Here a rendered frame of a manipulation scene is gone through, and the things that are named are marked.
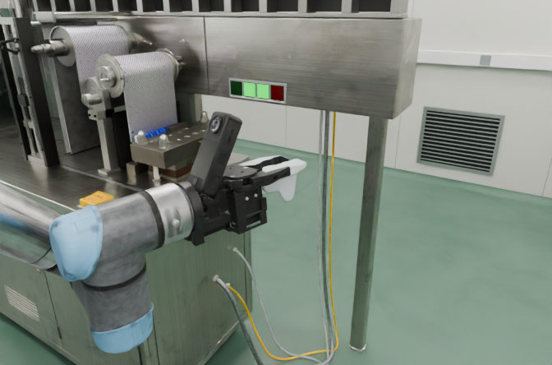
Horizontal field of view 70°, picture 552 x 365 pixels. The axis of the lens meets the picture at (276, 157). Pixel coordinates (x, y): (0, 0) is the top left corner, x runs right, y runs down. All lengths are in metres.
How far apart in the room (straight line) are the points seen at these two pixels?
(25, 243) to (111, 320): 0.15
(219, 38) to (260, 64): 0.20
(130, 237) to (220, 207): 0.14
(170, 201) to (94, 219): 0.09
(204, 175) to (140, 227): 0.11
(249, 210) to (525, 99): 3.19
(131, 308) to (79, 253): 0.11
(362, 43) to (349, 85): 0.14
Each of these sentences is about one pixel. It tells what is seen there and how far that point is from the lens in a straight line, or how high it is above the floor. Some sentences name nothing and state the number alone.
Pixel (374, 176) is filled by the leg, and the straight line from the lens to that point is 1.55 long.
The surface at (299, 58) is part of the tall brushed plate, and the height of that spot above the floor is 1.31.
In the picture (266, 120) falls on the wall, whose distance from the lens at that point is 4.34.
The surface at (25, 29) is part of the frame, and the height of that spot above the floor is 1.40.
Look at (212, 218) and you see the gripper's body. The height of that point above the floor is 1.19.
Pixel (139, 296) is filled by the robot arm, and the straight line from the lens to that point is 0.54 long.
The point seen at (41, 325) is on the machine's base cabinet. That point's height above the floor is 0.21.
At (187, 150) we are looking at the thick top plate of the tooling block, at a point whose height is 1.00.
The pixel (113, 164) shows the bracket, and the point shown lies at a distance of 1.58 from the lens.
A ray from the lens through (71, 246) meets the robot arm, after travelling 0.47.
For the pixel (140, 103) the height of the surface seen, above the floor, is 1.15.
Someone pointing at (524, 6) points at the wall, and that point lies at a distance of 3.55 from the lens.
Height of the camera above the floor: 1.47
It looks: 21 degrees down
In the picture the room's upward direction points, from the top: straight up
